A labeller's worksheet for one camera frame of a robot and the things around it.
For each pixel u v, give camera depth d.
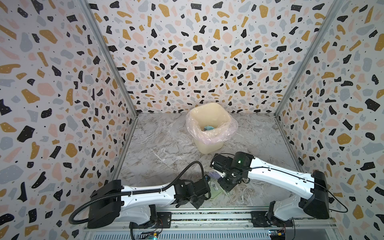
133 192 0.44
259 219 0.74
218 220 0.76
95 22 0.75
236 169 0.49
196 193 0.59
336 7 0.72
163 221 0.73
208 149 0.94
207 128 0.98
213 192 0.82
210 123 1.00
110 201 0.41
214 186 0.63
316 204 0.39
